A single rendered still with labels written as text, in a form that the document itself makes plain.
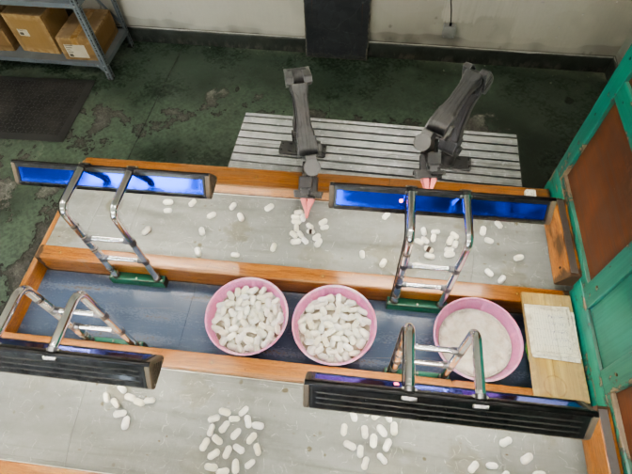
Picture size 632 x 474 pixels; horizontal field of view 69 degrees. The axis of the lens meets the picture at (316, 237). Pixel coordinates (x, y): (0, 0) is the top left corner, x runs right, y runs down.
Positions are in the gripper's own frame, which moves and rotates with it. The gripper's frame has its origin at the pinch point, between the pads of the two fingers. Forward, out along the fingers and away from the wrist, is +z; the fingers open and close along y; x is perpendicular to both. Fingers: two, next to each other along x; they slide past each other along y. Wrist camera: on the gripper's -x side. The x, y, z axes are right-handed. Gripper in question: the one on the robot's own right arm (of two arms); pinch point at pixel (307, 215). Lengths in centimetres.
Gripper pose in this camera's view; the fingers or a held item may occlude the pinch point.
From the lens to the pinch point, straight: 168.4
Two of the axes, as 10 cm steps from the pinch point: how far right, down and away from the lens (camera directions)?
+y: 9.9, 0.9, -0.9
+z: -0.7, 9.9, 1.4
